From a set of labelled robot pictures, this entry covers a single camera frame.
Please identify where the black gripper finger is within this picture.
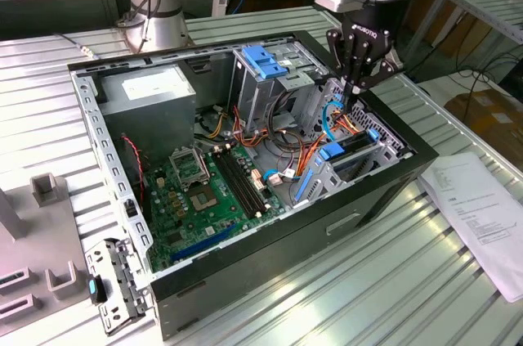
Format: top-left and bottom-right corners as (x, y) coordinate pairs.
(351, 41), (405, 112)
(325, 29), (355, 112)

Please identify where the orange red power wire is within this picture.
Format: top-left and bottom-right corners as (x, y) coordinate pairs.
(333, 110), (364, 134)

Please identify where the hard disk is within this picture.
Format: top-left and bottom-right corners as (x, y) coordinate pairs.
(293, 127), (383, 204)

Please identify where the grey metal disk bay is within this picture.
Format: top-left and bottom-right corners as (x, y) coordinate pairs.
(292, 128), (404, 206)

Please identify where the blue drive cage latch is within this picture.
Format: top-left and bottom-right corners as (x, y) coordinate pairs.
(240, 45), (289, 81)

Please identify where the grey metal drive cage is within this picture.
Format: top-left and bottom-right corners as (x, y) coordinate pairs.
(228, 37), (330, 134)

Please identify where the brown cardboard box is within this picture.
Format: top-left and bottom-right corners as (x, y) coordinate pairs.
(444, 90), (523, 159)

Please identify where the metal slat side table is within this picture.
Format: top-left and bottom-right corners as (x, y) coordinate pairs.
(398, 0), (523, 73)

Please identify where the black RAM slot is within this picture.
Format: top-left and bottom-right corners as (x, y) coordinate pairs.
(225, 148), (267, 213)
(214, 152), (257, 219)

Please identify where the printed white paper sheet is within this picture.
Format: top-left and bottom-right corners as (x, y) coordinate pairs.
(418, 151), (523, 304)

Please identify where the metal socket cover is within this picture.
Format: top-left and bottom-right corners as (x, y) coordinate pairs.
(169, 145), (212, 190)

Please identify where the grey power supply unit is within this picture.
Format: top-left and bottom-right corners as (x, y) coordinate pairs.
(97, 65), (198, 159)

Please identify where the black open PC case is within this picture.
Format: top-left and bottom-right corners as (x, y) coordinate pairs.
(67, 29), (440, 341)

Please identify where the green motherboard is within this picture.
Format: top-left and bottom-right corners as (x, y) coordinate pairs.
(142, 145), (293, 273)

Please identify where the blue expansion slot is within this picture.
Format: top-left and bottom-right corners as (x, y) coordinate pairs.
(169, 227), (238, 263)

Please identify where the black clip blue button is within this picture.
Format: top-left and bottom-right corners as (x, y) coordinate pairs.
(87, 275), (110, 305)

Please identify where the grey parts rack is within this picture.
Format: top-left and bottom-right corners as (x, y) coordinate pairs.
(0, 172), (90, 325)

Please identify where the long blue data wire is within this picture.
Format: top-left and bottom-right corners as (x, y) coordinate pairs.
(321, 94), (348, 145)

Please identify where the black wire bundle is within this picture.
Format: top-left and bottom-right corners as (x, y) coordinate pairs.
(267, 90), (312, 155)

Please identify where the yellow orange wire bundle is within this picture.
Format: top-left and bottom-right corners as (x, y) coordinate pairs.
(207, 112), (228, 138)

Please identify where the short blue data wire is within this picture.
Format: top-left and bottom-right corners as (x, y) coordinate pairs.
(263, 169), (296, 186)

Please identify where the red black fan wire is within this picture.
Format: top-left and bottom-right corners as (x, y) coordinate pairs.
(121, 134), (146, 204)

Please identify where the cable with silver connector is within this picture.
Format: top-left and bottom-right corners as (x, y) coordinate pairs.
(52, 33), (99, 60)

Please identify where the metal rear bracket latch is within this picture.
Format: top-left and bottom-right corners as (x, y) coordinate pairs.
(84, 237), (156, 337)

